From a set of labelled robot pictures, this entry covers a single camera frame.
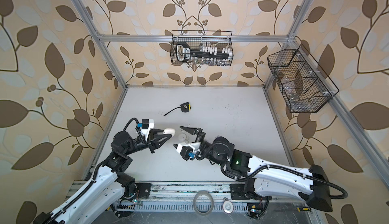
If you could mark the black yellow screwdriver right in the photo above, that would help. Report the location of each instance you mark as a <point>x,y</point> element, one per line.
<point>303,209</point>

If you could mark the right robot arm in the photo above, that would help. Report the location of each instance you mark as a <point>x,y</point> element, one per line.
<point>263,178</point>

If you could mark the rear wire basket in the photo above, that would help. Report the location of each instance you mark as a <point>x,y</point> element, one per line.
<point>218,38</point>

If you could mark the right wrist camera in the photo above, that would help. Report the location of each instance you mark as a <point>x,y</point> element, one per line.
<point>189,151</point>

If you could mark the black yellow tape measure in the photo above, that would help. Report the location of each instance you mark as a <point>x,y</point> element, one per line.
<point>184,107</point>

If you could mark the right side wire basket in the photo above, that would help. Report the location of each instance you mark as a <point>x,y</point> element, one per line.
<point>304,87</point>

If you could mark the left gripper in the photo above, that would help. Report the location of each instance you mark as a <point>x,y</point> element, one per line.
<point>157,139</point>

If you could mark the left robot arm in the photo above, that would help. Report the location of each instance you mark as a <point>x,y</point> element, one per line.
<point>109,182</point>

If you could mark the grey tape roll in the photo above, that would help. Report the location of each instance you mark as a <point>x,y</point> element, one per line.
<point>203,203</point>

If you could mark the white round earbud case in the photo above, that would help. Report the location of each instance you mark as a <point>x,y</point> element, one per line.
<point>182,137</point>

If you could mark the wire basket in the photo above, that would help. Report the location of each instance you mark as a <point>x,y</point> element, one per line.
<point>304,87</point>
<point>218,38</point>

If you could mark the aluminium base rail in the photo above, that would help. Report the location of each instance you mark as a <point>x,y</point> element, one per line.
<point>219,190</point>

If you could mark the small white tape roll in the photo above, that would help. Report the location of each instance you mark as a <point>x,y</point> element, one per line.
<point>228,206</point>

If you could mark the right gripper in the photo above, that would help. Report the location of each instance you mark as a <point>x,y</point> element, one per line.
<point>195,131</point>

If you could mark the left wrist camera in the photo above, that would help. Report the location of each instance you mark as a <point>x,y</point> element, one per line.
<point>145,127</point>

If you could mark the black socket set holder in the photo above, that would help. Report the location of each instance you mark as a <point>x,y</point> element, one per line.
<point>184,53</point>

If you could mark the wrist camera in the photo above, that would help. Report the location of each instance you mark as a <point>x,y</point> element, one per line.
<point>145,127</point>
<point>189,151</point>

